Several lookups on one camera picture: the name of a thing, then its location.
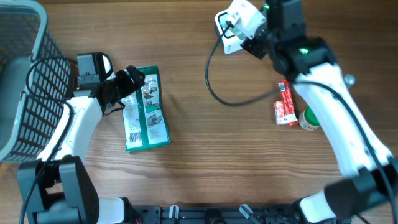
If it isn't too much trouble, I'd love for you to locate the green lid jar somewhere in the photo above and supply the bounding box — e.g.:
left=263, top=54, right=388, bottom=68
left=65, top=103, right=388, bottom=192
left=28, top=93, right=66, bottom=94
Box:
left=298, top=107, right=320, bottom=131

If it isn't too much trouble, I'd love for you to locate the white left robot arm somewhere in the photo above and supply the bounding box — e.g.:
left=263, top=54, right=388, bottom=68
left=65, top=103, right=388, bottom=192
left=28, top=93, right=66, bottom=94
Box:
left=17, top=52, right=146, bottom=223

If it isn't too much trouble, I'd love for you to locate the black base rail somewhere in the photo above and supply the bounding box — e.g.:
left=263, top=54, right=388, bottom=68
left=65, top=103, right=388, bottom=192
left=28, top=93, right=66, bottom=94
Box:
left=122, top=197, right=308, bottom=224

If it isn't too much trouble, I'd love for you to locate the teal small packet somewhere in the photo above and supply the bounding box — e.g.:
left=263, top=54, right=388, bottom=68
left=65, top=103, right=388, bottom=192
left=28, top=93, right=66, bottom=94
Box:
left=231, top=27, right=247, bottom=40

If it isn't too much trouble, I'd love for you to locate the green 3M package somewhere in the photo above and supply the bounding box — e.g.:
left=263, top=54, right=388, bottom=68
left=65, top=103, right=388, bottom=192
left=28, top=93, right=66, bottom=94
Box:
left=121, top=65, right=170, bottom=152

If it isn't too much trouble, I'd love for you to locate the grey plastic basket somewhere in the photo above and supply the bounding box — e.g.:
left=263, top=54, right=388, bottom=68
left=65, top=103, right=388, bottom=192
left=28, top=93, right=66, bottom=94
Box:
left=1, top=1, right=72, bottom=163

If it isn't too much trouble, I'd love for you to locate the white barcode scanner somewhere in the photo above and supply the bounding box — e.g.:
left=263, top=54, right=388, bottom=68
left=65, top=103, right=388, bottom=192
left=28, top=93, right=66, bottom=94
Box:
left=215, top=10, right=244, bottom=55

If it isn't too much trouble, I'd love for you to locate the red stick packet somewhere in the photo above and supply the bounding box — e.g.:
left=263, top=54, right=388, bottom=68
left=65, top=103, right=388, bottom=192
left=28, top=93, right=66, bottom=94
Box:
left=278, top=80, right=299, bottom=126

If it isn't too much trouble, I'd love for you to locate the pink tissue box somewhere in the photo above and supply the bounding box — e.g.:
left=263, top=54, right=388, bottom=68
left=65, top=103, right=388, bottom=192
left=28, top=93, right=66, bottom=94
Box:
left=274, top=101, right=289, bottom=125

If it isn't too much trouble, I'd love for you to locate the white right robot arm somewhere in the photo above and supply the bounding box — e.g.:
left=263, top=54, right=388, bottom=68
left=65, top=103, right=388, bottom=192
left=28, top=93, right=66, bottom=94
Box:
left=228, top=1, right=397, bottom=223

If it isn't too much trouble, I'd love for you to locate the yellow liquid bottle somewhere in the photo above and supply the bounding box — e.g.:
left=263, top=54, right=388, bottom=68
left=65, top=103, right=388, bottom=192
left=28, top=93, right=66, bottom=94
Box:
left=343, top=74, right=356, bottom=89

